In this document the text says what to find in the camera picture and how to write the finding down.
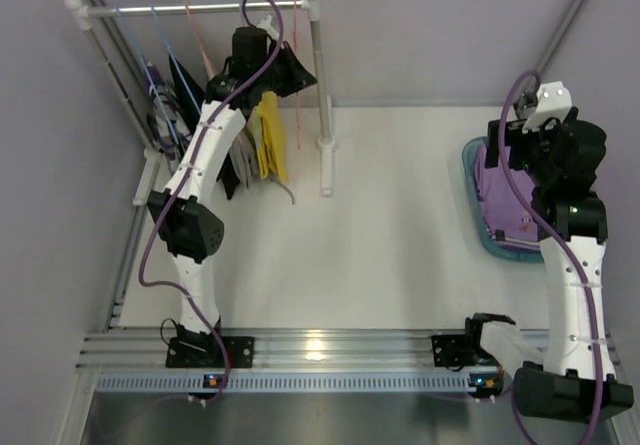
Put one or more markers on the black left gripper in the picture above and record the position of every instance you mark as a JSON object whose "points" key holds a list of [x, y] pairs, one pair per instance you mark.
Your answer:
{"points": [[288, 68]]}

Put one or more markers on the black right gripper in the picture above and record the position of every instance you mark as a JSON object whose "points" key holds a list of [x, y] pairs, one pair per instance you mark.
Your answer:
{"points": [[505, 146]]}

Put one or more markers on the yellow garment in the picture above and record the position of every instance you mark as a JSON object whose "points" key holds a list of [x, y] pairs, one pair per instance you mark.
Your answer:
{"points": [[272, 141]]}

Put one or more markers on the purple trousers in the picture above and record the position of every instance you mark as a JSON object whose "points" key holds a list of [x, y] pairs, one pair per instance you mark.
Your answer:
{"points": [[507, 223]]}

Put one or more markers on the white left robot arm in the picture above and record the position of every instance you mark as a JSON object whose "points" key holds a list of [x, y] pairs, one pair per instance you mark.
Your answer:
{"points": [[182, 213]]}

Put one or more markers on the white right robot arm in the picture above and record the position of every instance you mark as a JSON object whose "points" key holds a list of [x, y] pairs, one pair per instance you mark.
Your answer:
{"points": [[550, 169]]}

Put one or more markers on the grey beige garment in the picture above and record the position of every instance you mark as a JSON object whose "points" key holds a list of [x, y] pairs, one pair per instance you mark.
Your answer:
{"points": [[244, 157]]}

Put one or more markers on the teal transparent plastic basin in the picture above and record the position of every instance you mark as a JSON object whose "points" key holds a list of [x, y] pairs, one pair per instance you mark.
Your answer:
{"points": [[468, 155]]}

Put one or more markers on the black garment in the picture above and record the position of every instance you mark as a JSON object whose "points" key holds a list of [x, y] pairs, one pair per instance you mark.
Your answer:
{"points": [[227, 176]]}

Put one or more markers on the purple white patterned garment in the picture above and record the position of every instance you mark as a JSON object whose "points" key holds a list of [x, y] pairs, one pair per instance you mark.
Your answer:
{"points": [[160, 134]]}

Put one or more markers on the white clothes rack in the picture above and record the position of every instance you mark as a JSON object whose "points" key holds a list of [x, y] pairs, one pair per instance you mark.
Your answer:
{"points": [[84, 15]]}

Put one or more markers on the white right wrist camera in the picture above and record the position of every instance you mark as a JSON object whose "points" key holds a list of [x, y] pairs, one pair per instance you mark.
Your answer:
{"points": [[551, 101]]}

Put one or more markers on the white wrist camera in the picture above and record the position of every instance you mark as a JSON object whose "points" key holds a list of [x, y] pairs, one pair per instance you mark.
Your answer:
{"points": [[551, 101], [270, 25]]}

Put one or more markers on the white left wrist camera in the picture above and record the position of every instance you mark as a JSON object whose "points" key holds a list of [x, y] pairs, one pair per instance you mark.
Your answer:
{"points": [[270, 25]]}

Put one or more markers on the blue wire hanger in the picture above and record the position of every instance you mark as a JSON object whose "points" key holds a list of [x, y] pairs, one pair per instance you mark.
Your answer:
{"points": [[155, 96], [175, 55]]}

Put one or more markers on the aluminium mounting rail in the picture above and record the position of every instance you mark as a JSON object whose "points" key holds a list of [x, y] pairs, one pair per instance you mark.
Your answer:
{"points": [[286, 361]]}

